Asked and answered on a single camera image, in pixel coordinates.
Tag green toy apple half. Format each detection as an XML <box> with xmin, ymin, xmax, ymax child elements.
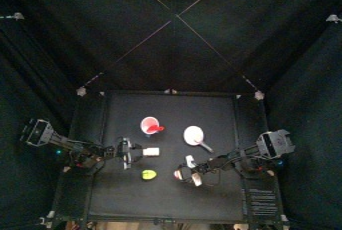
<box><xmin>141</xmin><ymin>169</ymin><xmax>159</xmax><ymax>181</ymax></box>

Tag white toy pan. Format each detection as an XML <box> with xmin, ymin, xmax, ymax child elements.
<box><xmin>182</xmin><ymin>125</ymin><xmax>215</xmax><ymax>154</ymax></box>

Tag white toy block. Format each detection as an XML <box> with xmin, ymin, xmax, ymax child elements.
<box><xmin>142</xmin><ymin>146</ymin><xmax>162</xmax><ymax>158</ymax></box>

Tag red toy spoon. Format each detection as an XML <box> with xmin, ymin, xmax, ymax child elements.
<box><xmin>146</xmin><ymin>125</ymin><xmax>166</xmax><ymax>134</ymax></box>

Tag red rimmed white cup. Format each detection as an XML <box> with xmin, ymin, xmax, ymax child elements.
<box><xmin>139</xmin><ymin>116</ymin><xmax>162</xmax><ymax>136</ymax></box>

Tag white printed label sticker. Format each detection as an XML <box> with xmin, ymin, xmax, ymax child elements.
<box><xmin>246</xmin><ymin>188</ymin><xmax>281</xmax><ymax>219</ymax></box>

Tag thin diagonal brace wire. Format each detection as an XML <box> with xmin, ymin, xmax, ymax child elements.
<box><xmin>82</xmin><ymin>0</ymin><xmax>238</xmax><ymax>90</ymax></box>
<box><xmin>123</xmin><ymin>0</ymin><xmax>259</xmax><ymax>92</ymax></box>

